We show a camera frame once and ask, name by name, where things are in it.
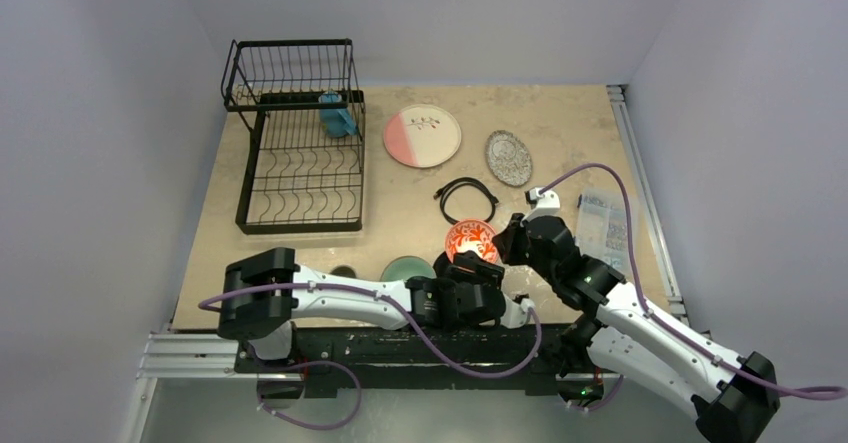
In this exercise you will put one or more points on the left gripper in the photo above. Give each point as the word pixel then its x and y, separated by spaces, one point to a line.
pixel 475 269

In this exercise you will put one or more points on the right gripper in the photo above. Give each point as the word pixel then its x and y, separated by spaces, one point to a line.
pixel 512 241

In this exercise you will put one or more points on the red floral bowl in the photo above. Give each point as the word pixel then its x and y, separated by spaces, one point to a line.
pixel 471 235

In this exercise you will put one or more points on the celadon green bowl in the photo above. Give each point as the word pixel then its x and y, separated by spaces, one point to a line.
pixel 406 267

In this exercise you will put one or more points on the blue mug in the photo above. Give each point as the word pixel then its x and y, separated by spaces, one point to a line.
pixel 337 122

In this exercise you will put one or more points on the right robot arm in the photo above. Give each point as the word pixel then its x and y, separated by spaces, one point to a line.
pixel 728 396

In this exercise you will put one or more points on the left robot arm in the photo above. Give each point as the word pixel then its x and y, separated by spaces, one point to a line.
pixel 264 293

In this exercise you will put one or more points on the grey speckled oval dish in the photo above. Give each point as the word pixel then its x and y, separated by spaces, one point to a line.
pixel 508 158

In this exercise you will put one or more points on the black plate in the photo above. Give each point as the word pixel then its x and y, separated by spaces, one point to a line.
pixel 444 268

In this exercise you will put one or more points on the clear plastic parts box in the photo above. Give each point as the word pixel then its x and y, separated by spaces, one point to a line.
pixel 602 228

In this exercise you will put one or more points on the small grey cup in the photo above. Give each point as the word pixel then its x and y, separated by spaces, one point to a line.
pixel 342 270

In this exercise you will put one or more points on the pink and cream plate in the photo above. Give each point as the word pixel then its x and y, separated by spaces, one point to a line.
pixel 422 136

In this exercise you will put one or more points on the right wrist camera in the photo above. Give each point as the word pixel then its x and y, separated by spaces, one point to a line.
pixel 542 203

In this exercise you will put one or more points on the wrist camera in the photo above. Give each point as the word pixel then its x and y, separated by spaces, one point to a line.
pixel 542 203
pixel 516 314

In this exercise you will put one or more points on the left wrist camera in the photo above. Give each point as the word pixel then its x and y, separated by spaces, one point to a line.
pixel 516 314

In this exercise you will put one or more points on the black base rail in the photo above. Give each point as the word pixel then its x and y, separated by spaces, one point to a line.
pixel 325 360

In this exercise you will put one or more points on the black wire dish rack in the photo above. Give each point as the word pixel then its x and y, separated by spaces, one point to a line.
pixel 296 178

